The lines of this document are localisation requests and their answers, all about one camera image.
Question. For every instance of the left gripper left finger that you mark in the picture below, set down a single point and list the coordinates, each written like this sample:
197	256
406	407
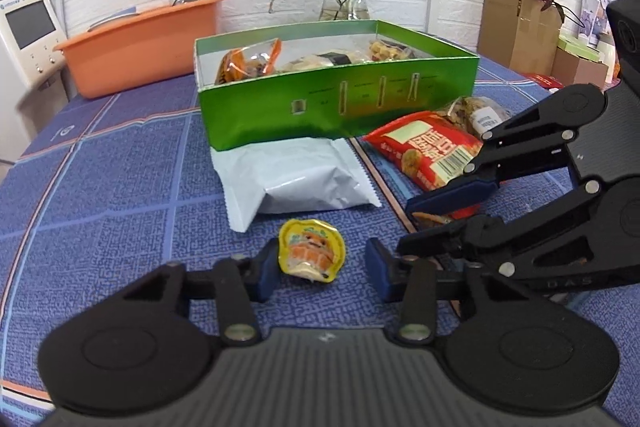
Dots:
153	341

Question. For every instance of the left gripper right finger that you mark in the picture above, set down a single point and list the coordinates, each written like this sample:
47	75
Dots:
496	340

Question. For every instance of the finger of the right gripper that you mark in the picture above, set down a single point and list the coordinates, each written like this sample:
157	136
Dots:
531	142
500	231

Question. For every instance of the pink edged nut bag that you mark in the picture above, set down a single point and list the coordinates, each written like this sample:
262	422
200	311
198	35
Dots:
474	114

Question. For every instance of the red cracker snack bag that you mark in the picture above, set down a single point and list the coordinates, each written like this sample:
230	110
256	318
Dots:
426	148

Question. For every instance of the yellow jelly cup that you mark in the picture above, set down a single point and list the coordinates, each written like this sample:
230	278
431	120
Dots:
311	249

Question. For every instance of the beige biscuit clear pack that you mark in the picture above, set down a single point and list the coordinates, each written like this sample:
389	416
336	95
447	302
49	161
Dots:
317	61

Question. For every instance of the white foil snack bag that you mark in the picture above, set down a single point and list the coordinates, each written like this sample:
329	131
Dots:
291	176

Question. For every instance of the orange edged nut bag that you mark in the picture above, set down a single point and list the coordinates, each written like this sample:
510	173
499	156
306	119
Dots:
250	62

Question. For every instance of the brown label clear snack bag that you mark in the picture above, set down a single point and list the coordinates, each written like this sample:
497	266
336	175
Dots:
384	51

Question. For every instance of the red booklet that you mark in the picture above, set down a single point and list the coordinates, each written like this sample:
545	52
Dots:
547	82

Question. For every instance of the small cardboard box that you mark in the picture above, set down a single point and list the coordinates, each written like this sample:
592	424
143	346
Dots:
571	69

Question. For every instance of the brown paper bag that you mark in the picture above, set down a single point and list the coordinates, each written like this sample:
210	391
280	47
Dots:
516	34

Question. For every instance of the blue checked tablecloth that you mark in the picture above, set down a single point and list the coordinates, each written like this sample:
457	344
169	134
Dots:
118	185

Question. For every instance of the green cardboard box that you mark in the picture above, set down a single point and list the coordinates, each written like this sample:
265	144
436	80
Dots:
332	102

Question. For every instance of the orange plastic basin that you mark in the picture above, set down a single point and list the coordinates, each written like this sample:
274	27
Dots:
139	49

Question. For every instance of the white machine with screen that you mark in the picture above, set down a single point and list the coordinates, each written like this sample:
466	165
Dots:
32	90

